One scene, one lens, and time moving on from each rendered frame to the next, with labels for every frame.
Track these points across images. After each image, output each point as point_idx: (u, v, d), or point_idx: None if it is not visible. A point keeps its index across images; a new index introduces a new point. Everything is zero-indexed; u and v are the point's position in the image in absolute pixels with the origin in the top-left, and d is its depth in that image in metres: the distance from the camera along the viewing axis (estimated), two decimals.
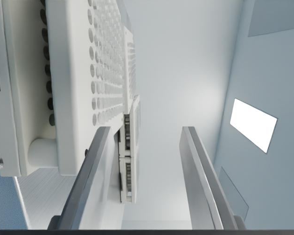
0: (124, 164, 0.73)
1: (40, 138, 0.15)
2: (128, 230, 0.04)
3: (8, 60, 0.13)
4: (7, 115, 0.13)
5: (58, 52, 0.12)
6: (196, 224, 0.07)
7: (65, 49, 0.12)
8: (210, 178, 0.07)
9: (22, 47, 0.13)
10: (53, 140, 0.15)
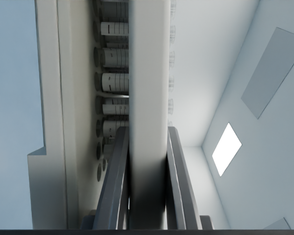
0: None
1: (92, 211, 0.10)
2: (128, 230, 0.04)
3: (61, 106, 0.08)
4: (55, 193, 0.08)
5: (146, 94, 0.08)
6: (169, 224, 0.07)
7: (158, 90, 0.08)
8: (181, 178, 0.07)
9: (80, 82, 0.08)
10: None
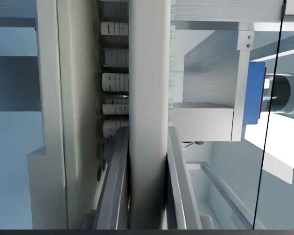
0: None
1: (92, 211, 0.10)
2: (128, 230, 0.04)
3: (61, 106, 0.08)
4: (55, 193, 0.08)
5: (146, 94, 0.08)
6: (169, 224, 0.07)
7: (158, 90, 0.08)
8: (181, 178, 0.07)
9: (80, 82, 0.08)
10: None
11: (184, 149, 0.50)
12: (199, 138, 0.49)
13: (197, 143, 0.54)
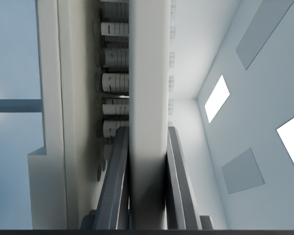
0: None
1: (92, 211, 0.10)
2: (128, 230, 0.04)
3: (61, 106, 0.08)
4: (55, 193, 0.08)
5: (146, 94, 0.08)
6: (169, 224, 0.07)
7: (158, 90, 0.08)
8: (181, 178, 0.07)
9: (80, 82, 0.08)
10: None
11: None
12: None
13: None
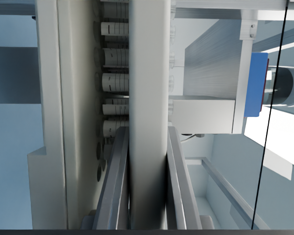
0: None
1: (92, 211, 0.10)
2: (128, 230, 0.04)
3: (61, 106, 0.08)
4: (55, 193, 0.08)
5: (146, 94, 0.08)
6: (169, 224, 0.07)
7: (158, 90, 0.08)
8: (181, 178, 0.07)
9: (80, 82, 0.08)
10: None
11: (185, 142, 0.50)
12: (199, 130, 0.49)
13: (198, 136, 0.53)
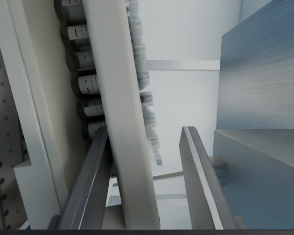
0: None
1: None
2: (128, 230, 0.04)
3: (37, 116, 0.08)
4: (47, 199, 0.08)
5: (116, 92, 0.08)
6: (196, 224, 0.07)
7: (127, 86, 0.08)
8: (210, 178, 0.07)
9: (52, 91, 0.09)
10: (112, 212, 0.10)
11: None
12: None
13: None
